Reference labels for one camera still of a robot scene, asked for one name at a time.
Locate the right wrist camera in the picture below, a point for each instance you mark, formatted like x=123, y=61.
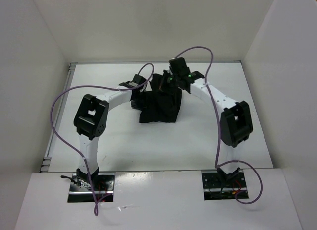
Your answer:
x=179, y=68

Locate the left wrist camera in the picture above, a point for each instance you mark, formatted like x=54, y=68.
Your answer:
x=138, y=82

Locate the metal base plate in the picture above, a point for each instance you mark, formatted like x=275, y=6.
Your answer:
x=214, y=189
x=80, y=191

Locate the black pleated skirt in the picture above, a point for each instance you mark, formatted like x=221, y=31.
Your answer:
x=161, y=104

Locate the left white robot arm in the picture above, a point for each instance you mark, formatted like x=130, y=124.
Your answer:
x=90, y=122

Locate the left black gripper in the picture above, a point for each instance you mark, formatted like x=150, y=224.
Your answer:
x=139, y=106

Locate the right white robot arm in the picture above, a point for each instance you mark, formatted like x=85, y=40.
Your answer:
x=233, y=118

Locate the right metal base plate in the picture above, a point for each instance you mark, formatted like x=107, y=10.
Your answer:
x=214, y=189

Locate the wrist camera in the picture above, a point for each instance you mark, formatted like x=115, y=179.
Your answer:
x=138, y=82
x=179, y=68

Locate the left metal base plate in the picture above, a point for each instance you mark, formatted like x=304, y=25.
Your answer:
x=80, y=191

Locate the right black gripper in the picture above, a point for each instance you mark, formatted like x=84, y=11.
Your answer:
x=166, y=74

